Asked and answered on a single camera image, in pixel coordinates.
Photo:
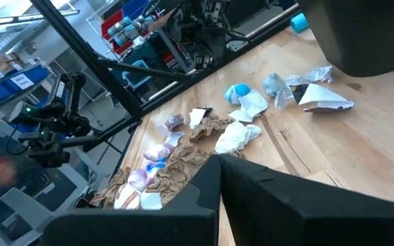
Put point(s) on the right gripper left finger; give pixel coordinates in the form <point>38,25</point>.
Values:
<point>149,229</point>

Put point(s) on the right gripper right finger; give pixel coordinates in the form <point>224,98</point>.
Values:
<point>320,218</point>

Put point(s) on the white square wrapper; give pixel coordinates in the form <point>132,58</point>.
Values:
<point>150,201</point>

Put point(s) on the clear printed plastic wrapper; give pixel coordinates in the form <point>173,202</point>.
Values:
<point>127,198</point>

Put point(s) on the pink plastic wad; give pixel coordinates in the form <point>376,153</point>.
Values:
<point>156,152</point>
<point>138,179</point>

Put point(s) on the brown paper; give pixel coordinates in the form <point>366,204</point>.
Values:
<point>111,191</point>
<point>209,128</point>
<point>238,154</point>

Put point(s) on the blue and pink wad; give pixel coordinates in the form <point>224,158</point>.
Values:
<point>155,166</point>

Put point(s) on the pink white plastic wrappers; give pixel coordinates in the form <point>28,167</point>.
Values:
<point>180,167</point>

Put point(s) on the small white paper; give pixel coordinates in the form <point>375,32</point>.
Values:
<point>175,138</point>

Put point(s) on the small purple-grey wad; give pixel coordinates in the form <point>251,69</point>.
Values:
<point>174,122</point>

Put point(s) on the white tissue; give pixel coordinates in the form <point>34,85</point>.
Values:
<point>233,138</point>

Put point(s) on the small white black scrap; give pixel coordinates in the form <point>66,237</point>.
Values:
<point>196,118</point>

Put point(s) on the white and black paper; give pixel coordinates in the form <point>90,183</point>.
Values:
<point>323,97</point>

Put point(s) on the grey-blue wad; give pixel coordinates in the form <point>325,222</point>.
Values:
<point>273,84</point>

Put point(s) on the white foil wrapper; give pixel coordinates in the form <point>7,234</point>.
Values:
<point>311,76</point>

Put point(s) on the black plastic trash bin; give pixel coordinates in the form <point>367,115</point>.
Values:
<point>364,34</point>

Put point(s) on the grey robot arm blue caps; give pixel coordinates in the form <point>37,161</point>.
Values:
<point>128,30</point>

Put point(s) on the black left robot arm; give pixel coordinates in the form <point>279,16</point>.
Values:
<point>63,112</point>

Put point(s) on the blue trash bag roll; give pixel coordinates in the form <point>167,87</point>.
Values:
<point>299,23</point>

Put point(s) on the grey workstation desk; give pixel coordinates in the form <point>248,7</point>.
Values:
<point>29,205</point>

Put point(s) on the blue plastic chair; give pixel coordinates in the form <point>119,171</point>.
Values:
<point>137,80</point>

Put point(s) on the black robot equipment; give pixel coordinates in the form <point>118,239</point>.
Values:
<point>200,34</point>

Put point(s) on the red storage bin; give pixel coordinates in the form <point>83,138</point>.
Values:
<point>111,22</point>

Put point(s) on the blue storage bin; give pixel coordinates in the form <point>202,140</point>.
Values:
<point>133,8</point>

